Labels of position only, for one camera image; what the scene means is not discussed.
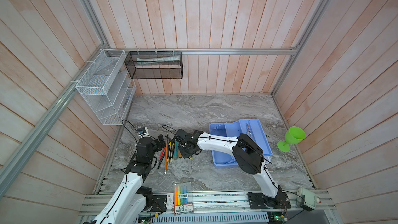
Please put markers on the yellow black utility knife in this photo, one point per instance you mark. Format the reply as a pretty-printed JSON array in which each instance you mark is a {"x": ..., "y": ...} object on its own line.
[{"x": 170, "y": 152}]

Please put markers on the highlighter marker pack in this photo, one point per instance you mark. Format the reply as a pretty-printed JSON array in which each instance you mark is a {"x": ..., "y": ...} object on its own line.
[{"x": 183, "y": 198}]

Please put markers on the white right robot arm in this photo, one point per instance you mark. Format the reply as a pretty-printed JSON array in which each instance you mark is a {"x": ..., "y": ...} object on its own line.
[{"x": 249, "y": 157}]

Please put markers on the left aluminium frame rail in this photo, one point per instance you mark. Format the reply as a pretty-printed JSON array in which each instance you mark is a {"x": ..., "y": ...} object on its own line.
[{"x": 35, "y": 137}]

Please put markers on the black wire mesh basket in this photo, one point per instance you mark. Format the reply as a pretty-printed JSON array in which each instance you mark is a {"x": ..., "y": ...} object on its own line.
[{"x": 154, "y": 65}]

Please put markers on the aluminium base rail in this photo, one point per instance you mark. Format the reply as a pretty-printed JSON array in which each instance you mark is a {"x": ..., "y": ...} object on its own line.
[{"x": 227, "y": 207}]

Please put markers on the red handled hex key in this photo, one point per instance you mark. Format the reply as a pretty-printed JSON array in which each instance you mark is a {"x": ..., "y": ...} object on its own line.
[{"x": 161, "y": 157}]

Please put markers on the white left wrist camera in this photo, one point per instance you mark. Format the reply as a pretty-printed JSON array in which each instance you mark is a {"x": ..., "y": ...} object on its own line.
[{"x": 142, "y": 131}]

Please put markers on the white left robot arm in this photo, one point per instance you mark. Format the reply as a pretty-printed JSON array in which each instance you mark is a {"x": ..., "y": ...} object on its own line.
[{"x": 132, "y": 197}]

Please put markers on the orange handled screwdriver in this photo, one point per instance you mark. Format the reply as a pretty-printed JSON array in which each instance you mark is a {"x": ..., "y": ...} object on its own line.
[{"x": 165, "y": 158}]

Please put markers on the silver metal tool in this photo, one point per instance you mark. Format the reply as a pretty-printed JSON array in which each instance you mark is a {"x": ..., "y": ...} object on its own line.
[{"x": 249, "y": 130}]

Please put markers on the teal utility knife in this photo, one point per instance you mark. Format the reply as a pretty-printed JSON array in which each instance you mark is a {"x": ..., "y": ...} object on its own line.
[{"x": 175, "y": 154}]

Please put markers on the horizontal aluminium wall rail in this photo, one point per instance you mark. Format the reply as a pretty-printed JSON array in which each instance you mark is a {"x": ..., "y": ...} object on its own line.
[{"x": 214, "y": 51}]

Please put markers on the white wire mesh shelf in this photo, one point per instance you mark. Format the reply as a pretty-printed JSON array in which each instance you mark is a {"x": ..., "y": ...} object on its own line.
[{"x": 107, "y": 88}]

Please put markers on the white toolbox lid pink handle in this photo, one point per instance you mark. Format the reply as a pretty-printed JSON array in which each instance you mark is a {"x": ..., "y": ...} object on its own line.
[{"x": 307, "y": 199}]

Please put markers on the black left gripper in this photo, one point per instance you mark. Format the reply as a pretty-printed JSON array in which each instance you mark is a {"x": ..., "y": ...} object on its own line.
[{"x": 162, "y": 143}]

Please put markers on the right aluminium frame post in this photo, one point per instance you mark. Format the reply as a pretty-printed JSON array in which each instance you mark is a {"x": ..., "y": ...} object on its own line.
[{"x": 304, "y": 36}]

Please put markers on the green plastic goblet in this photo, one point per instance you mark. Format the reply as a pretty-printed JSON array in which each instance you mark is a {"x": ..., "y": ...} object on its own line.
[{"x": 293, "y": 136}]

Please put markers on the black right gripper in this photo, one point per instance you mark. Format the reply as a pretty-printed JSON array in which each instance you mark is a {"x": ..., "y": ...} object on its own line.
[{"x": 183, "y": 154}]

